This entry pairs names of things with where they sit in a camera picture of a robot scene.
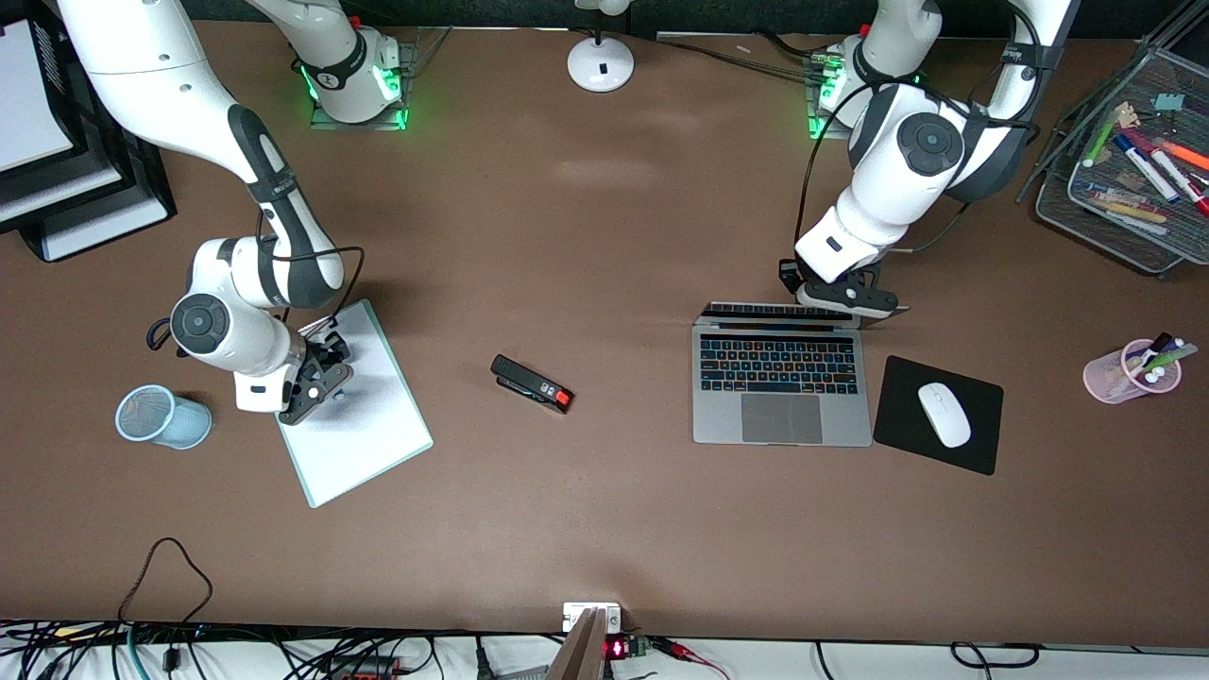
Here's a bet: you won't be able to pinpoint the orange highlighter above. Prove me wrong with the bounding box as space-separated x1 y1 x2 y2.
1147 137 1209 172

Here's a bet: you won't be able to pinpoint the pink translucent pen cup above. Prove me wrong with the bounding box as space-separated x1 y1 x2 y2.
1082 338 1183 405

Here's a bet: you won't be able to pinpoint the black table cables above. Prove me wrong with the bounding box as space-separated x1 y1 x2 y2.
656 28 837 84

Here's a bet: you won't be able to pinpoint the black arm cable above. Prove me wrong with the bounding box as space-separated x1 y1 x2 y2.
253 210 366 333
796 80 974 254

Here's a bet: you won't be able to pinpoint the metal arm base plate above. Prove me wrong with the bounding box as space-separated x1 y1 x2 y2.
808 47 911 142
310 40 452 131

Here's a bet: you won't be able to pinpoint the red wire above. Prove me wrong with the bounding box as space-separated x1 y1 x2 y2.
652 637 730 680

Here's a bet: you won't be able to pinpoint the black stapler red tip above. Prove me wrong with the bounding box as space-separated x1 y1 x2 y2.
490 354 575 415

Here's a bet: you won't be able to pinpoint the silver laptop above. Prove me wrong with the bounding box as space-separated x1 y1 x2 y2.
692 300 911 448

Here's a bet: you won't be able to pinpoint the thin black looped cable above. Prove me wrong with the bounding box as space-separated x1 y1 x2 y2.
117 537 214 626

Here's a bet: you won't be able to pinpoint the white clipboard green edge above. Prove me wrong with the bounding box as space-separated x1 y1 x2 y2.
277 298 434 509

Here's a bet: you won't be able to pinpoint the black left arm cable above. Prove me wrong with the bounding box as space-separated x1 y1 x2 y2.
796 80 974 254

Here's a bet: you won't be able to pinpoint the green marker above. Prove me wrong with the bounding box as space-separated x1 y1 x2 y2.
1082 117 1121 170

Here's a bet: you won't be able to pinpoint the black stacked paper tray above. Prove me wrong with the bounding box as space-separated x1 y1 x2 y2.
0 0 179 264

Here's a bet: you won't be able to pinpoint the black cable coil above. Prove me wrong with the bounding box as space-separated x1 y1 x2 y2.
949 641 1042 670

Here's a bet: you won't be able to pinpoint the tangled black cable bundle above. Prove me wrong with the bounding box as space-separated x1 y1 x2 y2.
0 619 568 680

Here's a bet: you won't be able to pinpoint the white computer mouse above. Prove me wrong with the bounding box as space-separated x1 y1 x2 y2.
917 382 973 449

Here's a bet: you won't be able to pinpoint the yellow pen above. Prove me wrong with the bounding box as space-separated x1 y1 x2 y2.
1086 193 1172 225

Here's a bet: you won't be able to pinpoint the white round lamp base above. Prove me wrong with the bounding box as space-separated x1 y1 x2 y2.
567 0 636 94

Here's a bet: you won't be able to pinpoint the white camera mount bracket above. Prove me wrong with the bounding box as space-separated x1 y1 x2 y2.
563 603 622 634

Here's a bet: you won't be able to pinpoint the grey camera mount beam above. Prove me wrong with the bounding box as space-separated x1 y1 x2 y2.
545 609 608 680

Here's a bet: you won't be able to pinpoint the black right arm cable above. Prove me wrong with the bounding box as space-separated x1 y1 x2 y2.
253 210 366 333

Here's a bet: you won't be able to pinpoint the red marker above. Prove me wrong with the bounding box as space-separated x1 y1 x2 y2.
1149 147 1209 218

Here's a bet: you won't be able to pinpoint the black mouse pad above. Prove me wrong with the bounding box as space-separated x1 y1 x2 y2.
873 355 1005 477

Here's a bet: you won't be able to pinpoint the dark wire mesh organizer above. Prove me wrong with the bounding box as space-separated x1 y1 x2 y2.
1016 0 1209 277

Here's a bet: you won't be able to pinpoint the light blue mesh cup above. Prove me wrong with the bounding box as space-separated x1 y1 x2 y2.
115 384 213 451

